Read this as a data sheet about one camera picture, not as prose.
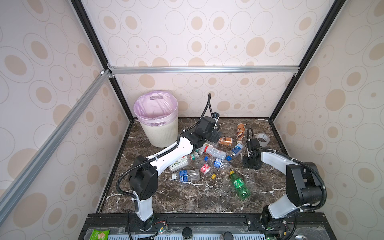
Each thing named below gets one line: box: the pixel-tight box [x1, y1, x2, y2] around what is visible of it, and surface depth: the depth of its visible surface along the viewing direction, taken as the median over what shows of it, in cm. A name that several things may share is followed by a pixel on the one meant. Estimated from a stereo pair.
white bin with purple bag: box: [133, 91, 179, 148], surface depth 93 cm
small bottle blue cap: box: [212, 156, 232, 169], surface depth 93 cm
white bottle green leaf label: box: [168, 151, 200, 173], surface depth 92 cm
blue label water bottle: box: [231, 140, 244, 157], surface depth 99 cm
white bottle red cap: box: [204, 143, 227, 160], surface depth 97 cm
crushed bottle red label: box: [193, 158, 211, 175], surface depth 90 cm
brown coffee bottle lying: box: [219, 137, 233, 146], surface depth 102 cm
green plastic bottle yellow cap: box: [230, 170, 251, 200], surface depth 84 cm
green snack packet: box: [89, 229, 110, 240], surface depth 70 cm
